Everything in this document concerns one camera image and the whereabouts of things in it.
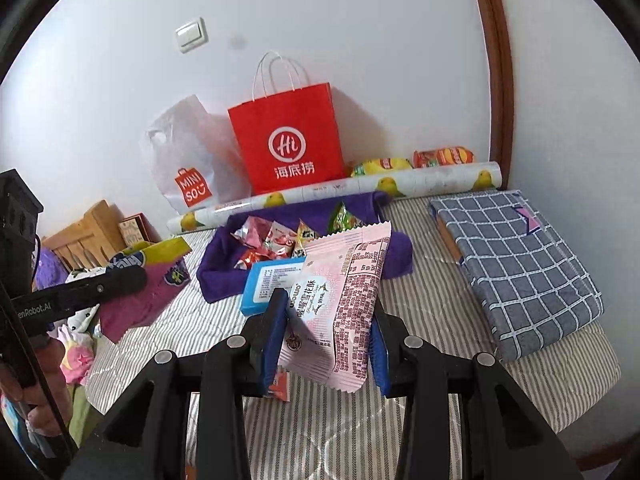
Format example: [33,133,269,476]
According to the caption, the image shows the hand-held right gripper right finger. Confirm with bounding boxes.
[370,306,583,480]

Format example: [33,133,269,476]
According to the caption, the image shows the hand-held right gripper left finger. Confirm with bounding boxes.
[62,287,292,480]

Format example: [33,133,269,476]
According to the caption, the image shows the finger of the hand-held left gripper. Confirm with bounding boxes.
[52,264,148,319]

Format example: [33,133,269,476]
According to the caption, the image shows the light pink large snack packet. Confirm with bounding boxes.
[276,221,392,395]

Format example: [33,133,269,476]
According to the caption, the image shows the purple towel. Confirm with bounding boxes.
[196,191,415,304]

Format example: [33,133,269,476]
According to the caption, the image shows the pink white snack packet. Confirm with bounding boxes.
[265,220,301,261]

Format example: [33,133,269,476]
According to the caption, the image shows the green snack packet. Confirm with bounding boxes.
[327,201,363,235]

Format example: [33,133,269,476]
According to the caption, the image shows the person's left hand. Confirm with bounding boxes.
[0,340,68,441]

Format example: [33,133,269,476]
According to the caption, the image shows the white dotted cloth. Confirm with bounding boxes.
[65,267,108,331]

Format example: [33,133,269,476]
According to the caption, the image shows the purple cloth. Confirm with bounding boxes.
[35,250,68,291]

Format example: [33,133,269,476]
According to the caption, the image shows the small red packet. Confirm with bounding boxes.
[267,367,292,403]

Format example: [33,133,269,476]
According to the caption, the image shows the wooden rack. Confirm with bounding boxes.
[42,199,126,271]

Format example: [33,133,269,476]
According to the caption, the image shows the blue box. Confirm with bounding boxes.
[239,256,307,317]

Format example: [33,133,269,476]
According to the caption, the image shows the striped mattress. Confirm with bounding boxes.
[85,190,621,480]

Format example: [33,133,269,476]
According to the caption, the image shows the wooden framed sign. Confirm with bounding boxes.
[117,213,149,246]

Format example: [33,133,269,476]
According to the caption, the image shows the pink star print cloth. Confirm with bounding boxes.
[57,322,103,386]

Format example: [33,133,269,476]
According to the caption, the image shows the yellow snack packet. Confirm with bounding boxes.
[296,218,321,256]

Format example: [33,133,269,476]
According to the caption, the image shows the silver pink snack packet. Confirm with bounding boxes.
[231,216,271,251]

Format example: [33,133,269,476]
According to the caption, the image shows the green cloth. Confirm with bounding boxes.
[67,385,108,448]

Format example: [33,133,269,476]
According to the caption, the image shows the brown box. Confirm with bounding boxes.
[434,212,463,263]

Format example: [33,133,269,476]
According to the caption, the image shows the fruit print paper roll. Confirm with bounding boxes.
[167,161,502,235]

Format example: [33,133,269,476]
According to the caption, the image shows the white plastic shopping bag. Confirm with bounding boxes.
[140,94,253,216]

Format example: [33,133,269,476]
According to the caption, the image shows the grey checked folded cloth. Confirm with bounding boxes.
[429,190,604,365]

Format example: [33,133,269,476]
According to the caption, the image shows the yellow chip bag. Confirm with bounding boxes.
[350,157,415,178]

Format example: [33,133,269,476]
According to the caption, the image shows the red chip bag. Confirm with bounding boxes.
[413,146,475,169]

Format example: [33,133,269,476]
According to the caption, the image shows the red paper bag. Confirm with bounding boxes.
[227,51,347,196]

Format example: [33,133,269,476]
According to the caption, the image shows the white light switch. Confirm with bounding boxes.
[175,17,208,54]

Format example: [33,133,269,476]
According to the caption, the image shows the brown wooden door frame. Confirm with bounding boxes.
[464,0,516,191]

